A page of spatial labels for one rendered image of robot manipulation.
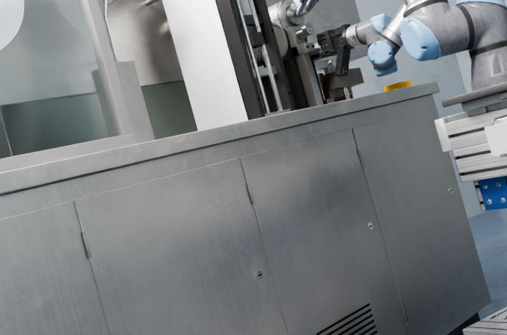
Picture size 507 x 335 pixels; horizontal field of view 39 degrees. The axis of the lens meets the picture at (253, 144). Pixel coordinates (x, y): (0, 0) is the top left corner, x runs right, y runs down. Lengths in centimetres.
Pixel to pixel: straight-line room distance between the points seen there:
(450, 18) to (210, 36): 83
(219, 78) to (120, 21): 40
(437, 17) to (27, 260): 110
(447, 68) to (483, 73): 369
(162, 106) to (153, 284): 100
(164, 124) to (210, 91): 22
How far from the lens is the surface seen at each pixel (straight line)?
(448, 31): 184
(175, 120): 250
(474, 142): 194
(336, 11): 335
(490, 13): 189
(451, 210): 257
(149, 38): 253
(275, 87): 220
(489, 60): 188
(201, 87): 239
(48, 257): 148
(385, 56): 224
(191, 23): 240
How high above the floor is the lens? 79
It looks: 1 degrees up
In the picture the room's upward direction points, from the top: 15 degrees counter-clockwise
